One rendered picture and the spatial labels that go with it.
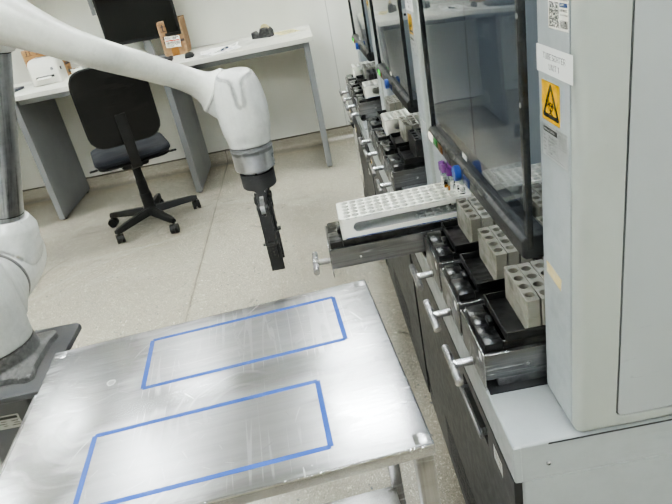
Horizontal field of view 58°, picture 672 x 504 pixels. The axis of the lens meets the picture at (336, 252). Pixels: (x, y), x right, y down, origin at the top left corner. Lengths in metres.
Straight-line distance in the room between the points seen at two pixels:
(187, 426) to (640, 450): 0.65
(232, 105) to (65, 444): 0.68
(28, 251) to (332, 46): 3.58
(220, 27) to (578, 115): 4.23
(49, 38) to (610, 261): 1.01
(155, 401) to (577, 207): 0.68
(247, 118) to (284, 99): 3.62
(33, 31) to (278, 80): 3.67
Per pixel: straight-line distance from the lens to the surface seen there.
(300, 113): 4.89
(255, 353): 1.03
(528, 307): 0.95
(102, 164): 3.78
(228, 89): 1.24
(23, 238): 1.57
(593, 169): 0.73
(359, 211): 1.35
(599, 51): 0.69
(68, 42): 1.28
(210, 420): 0.93
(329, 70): 4.84
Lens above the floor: 1.40
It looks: 27 degrees down
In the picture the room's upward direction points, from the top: 12 degrees counter-clockwise
